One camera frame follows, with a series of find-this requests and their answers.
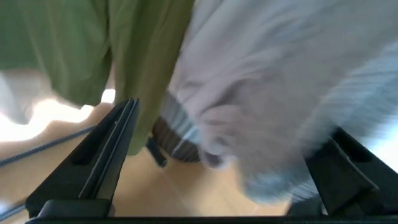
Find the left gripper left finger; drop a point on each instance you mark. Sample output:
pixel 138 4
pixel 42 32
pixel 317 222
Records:
pixel 77 180

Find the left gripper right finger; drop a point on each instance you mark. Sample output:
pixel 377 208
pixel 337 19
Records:
pixel 351 180

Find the pale grey shorts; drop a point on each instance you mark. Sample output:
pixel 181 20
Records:
pixel 264 77

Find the green long-sleeved shirt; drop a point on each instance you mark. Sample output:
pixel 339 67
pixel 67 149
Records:
pixel 62 46

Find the black clothes rack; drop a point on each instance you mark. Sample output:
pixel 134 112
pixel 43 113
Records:
pixel 155 151

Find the white laundry basket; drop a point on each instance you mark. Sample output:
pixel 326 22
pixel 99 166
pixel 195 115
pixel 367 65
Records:
pixel 174 137

